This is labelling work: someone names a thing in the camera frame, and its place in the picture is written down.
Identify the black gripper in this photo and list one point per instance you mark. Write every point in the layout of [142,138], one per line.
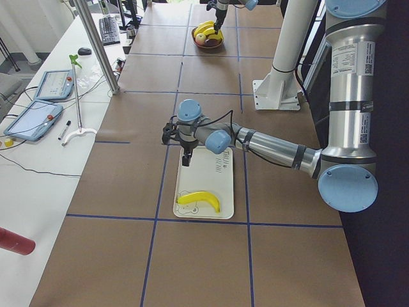
[220,13]
[188,146]

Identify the yellow banana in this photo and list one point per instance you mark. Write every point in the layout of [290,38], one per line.
[200,196]
[211,33]

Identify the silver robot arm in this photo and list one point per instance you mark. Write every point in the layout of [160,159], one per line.
[339,87]
[221,9]

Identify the yellow banana in basket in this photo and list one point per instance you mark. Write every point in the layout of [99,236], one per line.
[211,33]

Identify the woven wicker basket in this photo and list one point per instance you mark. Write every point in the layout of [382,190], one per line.
[203,47]

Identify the red green apple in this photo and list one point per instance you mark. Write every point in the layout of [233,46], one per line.
[200,39]

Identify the white bear tray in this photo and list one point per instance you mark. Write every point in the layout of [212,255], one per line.
[207,172]

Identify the small metal cup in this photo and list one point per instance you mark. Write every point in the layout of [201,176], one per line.
[131,31]

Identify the black keyboard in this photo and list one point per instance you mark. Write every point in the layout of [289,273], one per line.
[109,31]

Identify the black marker pen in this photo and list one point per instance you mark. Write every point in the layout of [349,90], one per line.
[63,132]

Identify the clear plastic bag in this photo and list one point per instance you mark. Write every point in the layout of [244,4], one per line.
[87,76]

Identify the black computer mouse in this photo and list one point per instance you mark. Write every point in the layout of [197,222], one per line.
[84,51]

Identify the upper blue teach pendant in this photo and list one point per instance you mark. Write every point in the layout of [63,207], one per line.
[55,85]

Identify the blue teach pendant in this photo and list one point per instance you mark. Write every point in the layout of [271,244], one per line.
[55,85]
[34,122]

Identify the lower blue teach pendant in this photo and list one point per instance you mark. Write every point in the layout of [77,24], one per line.
[34,122]

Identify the red cylinder bottle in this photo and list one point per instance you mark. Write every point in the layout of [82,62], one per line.
[16,243]

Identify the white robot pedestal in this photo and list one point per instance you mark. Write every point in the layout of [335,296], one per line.
[278,90]

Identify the aluminium frame post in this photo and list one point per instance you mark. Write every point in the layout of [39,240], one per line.
[96,43]

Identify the green handled reacher grabber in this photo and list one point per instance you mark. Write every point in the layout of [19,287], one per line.
[81,130]

